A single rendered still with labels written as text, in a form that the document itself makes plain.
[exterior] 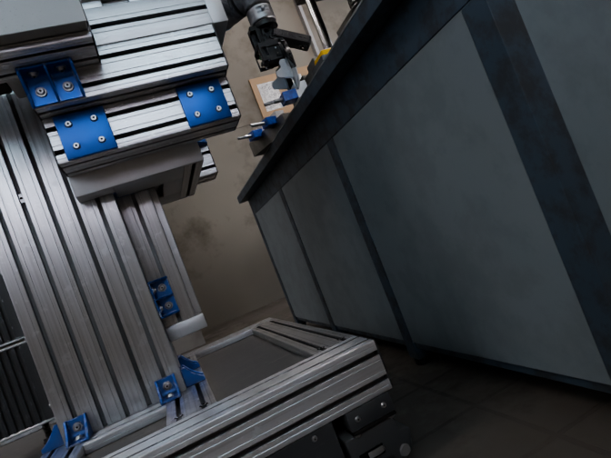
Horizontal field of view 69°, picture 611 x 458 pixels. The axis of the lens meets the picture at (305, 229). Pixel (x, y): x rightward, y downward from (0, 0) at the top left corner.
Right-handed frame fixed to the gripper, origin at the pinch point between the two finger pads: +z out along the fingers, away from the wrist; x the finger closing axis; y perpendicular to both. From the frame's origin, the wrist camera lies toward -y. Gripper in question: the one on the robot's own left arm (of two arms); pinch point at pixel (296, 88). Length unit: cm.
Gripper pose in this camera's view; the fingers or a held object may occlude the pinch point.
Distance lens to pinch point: 133.1
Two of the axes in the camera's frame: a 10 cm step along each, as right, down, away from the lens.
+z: 3.6, 9.3, -0.3
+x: 2.4, -1.2, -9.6
